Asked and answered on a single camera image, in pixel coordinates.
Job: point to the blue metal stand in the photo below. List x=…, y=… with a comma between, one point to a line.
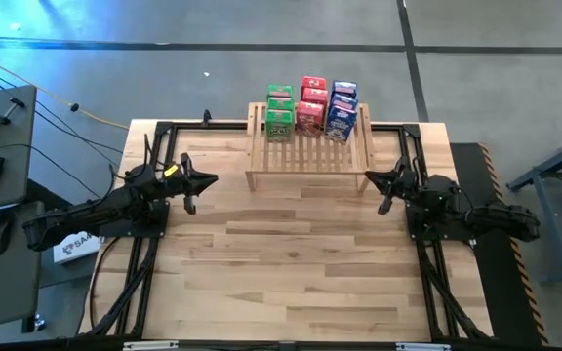
x=554, y=161

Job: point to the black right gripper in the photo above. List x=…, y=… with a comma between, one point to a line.
x=394, y=189

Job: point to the light wooden slatted shelf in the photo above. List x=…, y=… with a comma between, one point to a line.
x=310, y=156

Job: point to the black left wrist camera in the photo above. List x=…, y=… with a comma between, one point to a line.
x=171, y=170

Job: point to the white printed cardboard box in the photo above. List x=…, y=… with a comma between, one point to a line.
x=76, y=248

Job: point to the small black table clamp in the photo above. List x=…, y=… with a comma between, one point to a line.
x=207, y=117

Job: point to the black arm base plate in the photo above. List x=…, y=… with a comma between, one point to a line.
x=422, y=231
x=156, y=226

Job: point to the small silver caster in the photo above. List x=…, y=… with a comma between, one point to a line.
x=39, y=323

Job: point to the black yellow-striped floor mat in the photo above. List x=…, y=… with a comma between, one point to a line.
x=495, y=292

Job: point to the blue Frosted Flakes cereal box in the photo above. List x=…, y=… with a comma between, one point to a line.
x=344, y=88
x=343, y=101
x=339, y=124

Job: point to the green Apple Jacks cereal box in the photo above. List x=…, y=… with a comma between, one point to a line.
x=280, y=104
x=279, y=90
x=278, y=127

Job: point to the dark grey side table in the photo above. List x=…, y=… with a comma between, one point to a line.
x=3, y=292

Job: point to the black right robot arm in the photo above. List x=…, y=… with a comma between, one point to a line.
x=500, y=219

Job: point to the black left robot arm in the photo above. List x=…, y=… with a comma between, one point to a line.
x=91, y=214

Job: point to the grey desk top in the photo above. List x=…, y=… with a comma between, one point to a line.
x=17, y=161

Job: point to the red Froot Loops cereal box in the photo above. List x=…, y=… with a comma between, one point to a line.
x=309, y=119
x=315, y=95
x=313, y=82

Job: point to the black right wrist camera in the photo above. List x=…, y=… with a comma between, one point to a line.
x=412, y=174

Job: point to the black aluminium rig frame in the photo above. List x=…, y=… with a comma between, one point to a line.
x=164, y=130

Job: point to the silver metal bracket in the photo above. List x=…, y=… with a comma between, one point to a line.
x=422, y=347
x=149, y=345

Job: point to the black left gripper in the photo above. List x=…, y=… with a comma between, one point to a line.
x=186, y=187

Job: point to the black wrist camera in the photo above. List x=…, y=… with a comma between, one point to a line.
x=171, y=170
x=412, y=174

